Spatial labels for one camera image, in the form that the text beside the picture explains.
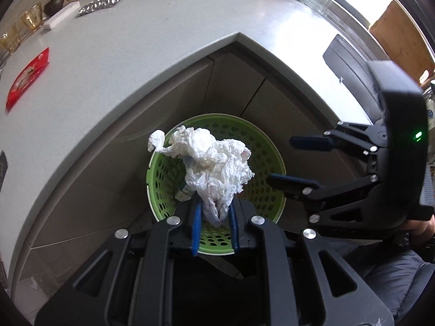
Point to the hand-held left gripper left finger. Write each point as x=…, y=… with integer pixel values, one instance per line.
x=196, y=225

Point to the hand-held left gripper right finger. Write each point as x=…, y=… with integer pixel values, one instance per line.
x=233, y=227

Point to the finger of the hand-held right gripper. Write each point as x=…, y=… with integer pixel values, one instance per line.
x=306, y=142
x=289, y=180

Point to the blue and white milk carton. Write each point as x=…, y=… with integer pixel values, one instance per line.
x=183, y=192

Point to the green plastic basket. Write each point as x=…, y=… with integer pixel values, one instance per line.
x=159, y=183

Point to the large white tissue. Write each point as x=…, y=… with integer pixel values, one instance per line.
x=210, y=163

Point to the person's right hand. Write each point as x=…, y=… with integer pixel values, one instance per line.
x=420, y=228

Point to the beige cabinet door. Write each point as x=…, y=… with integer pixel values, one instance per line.
x=299, y=108
x=119, y=163
x=234, y=88

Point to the person's grey trousers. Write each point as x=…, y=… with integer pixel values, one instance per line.
x=401, y=271

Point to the wooden board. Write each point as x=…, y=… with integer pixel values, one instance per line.
x=401, y=37

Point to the red snack packet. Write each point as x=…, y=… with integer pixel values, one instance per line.
x=27, y=78

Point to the silver blister pack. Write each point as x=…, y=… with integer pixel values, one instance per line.
x=102, y=3

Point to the white rectangular block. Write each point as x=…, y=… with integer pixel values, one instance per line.
x=61, y=15

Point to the brown clay cup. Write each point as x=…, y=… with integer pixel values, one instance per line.
x=54, y=5

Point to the plain amber drinking glass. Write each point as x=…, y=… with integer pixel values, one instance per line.
x=10, y=39
x=32, y=17

